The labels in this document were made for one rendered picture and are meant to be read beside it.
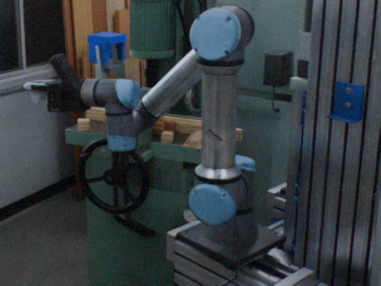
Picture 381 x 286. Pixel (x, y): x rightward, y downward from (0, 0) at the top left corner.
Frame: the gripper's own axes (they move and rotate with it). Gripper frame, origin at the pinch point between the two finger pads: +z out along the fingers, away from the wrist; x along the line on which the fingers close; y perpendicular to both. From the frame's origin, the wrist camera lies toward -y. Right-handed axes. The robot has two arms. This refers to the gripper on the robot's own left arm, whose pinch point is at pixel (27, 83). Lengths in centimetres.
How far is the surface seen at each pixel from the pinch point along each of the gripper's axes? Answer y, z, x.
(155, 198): 58, -9, 55
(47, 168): 97, 125, 161
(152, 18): -9, -8, 67
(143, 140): 34, -8, 52
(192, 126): 34, -19, 72
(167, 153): 40, -15, 56
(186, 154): 40, -23, 57
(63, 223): 121, 98, 135
